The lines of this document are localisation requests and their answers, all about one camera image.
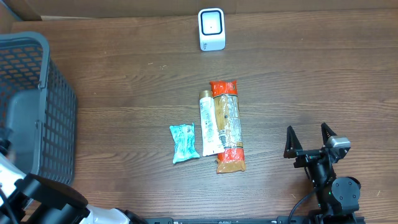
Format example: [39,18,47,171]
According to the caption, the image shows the white tube with gold cap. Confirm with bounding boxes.
[199,90,224,156]

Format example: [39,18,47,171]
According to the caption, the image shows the orange spaghetti pasta package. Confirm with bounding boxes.
[210,80,246,174]

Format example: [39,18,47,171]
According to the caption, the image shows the teal tissue pack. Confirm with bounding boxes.
[169,123,200,164]

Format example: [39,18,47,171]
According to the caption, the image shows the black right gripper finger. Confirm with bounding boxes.
[284,126,303,158]
[321,123,336,146]

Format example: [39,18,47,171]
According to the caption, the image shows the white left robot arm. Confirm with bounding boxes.
[1,128,146,224]

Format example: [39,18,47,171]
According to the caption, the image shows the grey plastic shopping basket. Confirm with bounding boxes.
[1,32,78,185]

